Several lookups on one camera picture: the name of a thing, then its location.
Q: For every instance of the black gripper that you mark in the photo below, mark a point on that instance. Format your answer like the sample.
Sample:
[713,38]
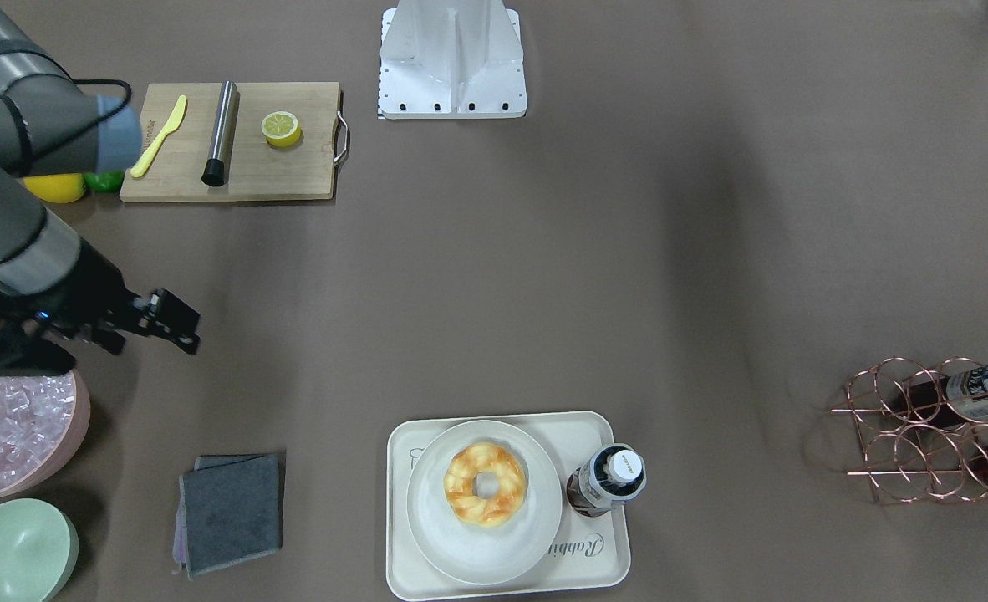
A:
[95,283]

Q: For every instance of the glazed twisted donut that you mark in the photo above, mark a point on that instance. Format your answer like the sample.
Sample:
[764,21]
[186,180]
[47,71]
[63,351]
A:
[485,485]

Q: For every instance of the white round plate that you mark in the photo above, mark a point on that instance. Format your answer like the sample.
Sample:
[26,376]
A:
[474,555]

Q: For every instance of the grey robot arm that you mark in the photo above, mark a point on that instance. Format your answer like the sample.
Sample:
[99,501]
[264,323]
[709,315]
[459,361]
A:
[53,283]

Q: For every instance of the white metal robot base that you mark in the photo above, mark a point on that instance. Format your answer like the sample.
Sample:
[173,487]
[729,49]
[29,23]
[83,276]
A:
[451,60]

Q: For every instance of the cream rabbit tray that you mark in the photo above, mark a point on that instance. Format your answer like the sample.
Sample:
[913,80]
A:
[585,553]

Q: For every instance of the wooden cutting board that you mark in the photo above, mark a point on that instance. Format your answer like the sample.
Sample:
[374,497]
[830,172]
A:
[257,171]

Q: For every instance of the steel cylinder black tip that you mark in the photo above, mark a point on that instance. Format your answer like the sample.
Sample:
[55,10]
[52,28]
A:
[217,164]

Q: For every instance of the green lime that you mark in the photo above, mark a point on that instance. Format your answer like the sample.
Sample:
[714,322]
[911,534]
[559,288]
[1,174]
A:
[108,182]

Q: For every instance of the yellow plastic knife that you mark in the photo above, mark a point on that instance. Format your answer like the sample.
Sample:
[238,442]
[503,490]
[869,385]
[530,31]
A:
[172,124]

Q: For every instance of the lower whole yellow lemon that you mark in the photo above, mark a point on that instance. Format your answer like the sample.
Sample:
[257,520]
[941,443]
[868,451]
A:
[61,188]

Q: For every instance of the folded grey cloth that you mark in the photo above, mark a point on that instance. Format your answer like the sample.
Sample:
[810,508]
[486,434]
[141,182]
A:
[229,511]

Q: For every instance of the pink ice bucket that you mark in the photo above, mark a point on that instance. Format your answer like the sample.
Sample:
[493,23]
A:
[43,421]

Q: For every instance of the halved lemon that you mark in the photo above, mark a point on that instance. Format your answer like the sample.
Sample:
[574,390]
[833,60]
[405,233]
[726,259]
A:
[281,129]

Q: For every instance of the pale green bowl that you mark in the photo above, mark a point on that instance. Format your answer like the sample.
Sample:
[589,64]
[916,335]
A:
[38,550]

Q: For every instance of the bottle with white cap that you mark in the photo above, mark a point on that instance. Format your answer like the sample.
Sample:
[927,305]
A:
[613,476]

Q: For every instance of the upper wine bottle in rack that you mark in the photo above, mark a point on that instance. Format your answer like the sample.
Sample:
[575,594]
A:
[945,401]

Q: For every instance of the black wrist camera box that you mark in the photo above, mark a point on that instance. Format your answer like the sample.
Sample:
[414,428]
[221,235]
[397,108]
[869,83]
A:
[24,350]

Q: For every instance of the copper wire wine rack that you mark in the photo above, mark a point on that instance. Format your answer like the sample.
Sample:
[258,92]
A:
[906,462]

